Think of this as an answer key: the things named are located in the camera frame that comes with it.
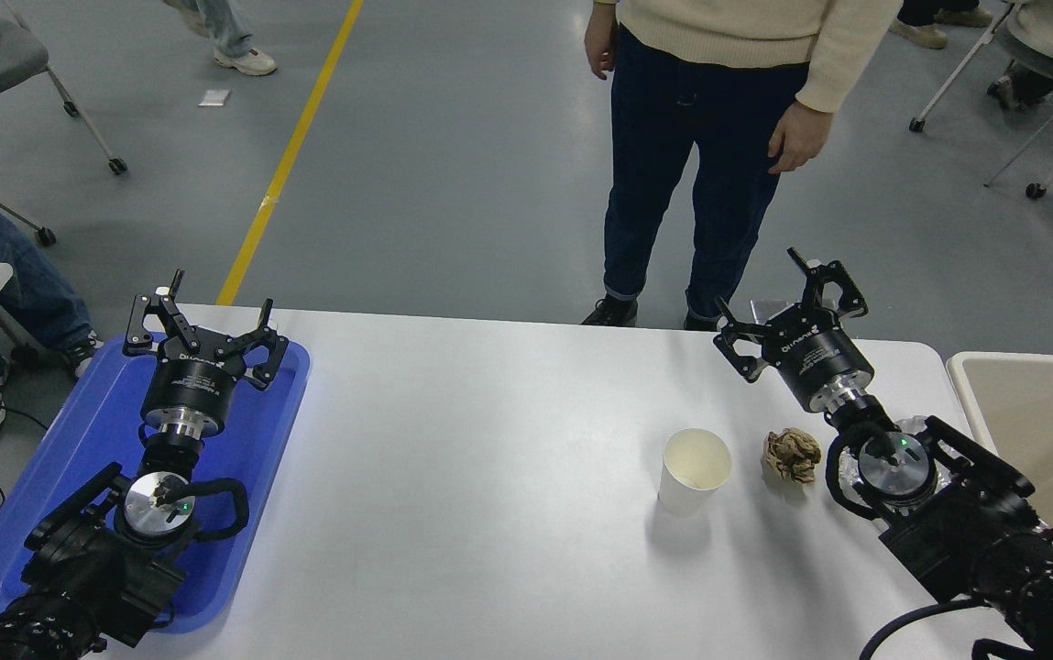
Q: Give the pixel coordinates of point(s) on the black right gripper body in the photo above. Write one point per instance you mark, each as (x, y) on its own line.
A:
(819, 362)

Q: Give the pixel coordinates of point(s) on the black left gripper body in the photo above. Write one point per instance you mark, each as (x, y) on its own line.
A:
(191, 385)

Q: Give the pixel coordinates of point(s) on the white paper cup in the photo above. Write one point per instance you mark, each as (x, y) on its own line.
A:
(691, 472)

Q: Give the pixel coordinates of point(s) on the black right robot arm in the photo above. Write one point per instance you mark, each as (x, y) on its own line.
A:
(966, 532)

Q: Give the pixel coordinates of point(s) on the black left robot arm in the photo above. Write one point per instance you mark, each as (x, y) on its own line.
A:
(77, 568)

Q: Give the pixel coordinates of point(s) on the person's left hand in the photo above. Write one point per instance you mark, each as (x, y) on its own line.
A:
(799, 137)

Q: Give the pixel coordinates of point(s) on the person's right hand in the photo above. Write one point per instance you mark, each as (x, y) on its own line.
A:
(599, 41)

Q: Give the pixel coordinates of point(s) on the silver floor plate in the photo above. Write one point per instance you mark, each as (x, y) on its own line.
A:
(767, 310)

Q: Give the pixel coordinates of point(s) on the crumpled tan paper ball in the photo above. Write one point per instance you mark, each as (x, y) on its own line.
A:
(792, 456)

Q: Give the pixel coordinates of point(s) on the silver foil tray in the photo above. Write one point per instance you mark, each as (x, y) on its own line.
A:
(848, 473)

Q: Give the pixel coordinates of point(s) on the blue plastic tray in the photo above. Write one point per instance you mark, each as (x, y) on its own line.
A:
(77, 440)

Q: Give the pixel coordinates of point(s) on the person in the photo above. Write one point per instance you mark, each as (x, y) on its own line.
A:
(228, 32)
(925, 32)
(700, 137)
(4, 266)
(1048, 27)

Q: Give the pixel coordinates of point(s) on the large pale bin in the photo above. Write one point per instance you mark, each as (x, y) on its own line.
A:
(1039, 431)

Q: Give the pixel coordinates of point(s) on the grey wheeled chair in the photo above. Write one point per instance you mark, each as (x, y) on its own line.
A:
(17, 55)

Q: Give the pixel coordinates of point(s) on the white frame wheeled chair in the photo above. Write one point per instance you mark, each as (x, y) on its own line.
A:
(1035, 191)
(957, 69)

